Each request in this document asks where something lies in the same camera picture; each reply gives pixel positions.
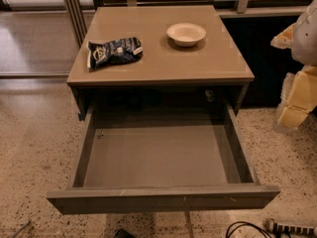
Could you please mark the open grey top drawer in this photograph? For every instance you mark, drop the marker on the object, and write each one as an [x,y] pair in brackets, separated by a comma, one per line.
[160,160]

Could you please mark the white bowl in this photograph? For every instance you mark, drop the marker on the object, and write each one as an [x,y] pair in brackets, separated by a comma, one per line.
[186,34]

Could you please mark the small black floor object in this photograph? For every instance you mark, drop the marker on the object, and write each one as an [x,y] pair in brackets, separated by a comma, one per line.
[121,233]

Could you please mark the metal rod on floor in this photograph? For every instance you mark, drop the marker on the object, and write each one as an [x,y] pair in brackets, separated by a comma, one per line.
[20,229]

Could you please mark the grey cabinet with glossy top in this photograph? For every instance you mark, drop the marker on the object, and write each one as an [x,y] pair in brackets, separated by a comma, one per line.
[214,61]

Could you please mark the white power strip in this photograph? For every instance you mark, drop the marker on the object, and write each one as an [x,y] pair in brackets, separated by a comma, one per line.
[276,226]

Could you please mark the blue chip bag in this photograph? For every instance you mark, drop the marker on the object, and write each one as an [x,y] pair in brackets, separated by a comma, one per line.
[120,51]

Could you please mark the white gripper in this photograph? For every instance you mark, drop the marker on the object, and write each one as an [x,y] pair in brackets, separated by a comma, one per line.
[306,42]

